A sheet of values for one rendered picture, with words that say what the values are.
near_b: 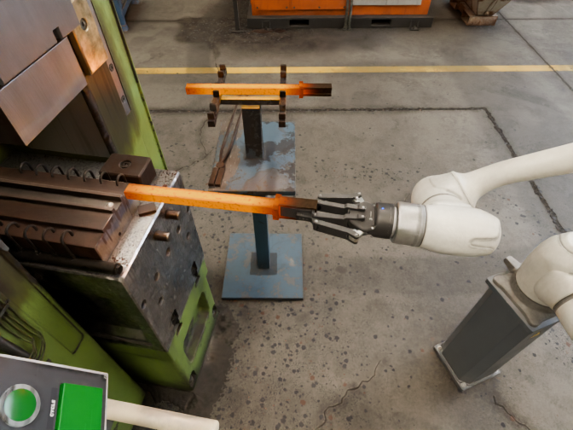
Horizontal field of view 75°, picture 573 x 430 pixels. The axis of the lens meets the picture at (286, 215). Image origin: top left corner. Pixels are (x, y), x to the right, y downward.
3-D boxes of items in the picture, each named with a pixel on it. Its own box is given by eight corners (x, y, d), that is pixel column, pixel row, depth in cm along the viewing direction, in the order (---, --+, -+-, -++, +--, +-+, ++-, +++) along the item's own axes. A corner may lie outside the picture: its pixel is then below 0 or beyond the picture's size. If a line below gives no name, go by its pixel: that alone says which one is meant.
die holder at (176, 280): (205, 256, 145) (180, 170, 111) (168, 352, 120) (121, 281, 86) (72, 236, 151) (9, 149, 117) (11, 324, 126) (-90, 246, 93)
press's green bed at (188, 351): (220, 311, 180) (204, 257, 144) (194, 393, 156) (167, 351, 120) (112, 294, 186) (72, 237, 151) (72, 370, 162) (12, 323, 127)
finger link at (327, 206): (365, 210, 78) (366, 205, 79) (313, 200, 80) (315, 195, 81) (362, 222, 81) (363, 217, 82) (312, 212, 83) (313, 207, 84)
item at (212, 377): (260, 309, 181) (260, 308, 180) (227, 446, 143) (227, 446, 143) (182, 296, 185) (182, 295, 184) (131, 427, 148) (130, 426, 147)
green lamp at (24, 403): (47, 393, 56) (32, 385, 53) (28, 428, 53) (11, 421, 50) (28, 390, 56) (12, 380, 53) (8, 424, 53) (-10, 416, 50)
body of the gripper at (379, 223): (388, 248, 79) (344, 241, 80) (388, 217, 84) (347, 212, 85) (396, 226, 73) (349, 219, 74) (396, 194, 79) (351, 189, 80)
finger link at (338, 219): (362, 225, 81) (362, 230, 80) (310, 221, 81) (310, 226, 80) (365, 212, 78) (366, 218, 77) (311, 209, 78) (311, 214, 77)
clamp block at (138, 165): (158, 173, 110) (152, 156, 105) (146, 194, 104) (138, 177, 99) (119, 168, 111) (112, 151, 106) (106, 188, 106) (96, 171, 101)
